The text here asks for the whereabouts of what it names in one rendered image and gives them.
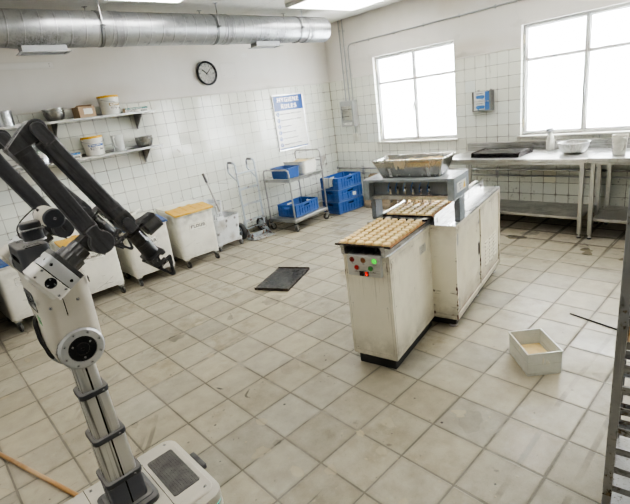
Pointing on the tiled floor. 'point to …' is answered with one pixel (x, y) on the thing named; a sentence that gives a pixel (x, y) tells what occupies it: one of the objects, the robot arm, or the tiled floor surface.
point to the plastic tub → (535, 352)
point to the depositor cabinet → (464, 255)
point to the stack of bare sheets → (282, 279)
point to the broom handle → (29, 470)
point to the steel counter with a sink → (598, 151)
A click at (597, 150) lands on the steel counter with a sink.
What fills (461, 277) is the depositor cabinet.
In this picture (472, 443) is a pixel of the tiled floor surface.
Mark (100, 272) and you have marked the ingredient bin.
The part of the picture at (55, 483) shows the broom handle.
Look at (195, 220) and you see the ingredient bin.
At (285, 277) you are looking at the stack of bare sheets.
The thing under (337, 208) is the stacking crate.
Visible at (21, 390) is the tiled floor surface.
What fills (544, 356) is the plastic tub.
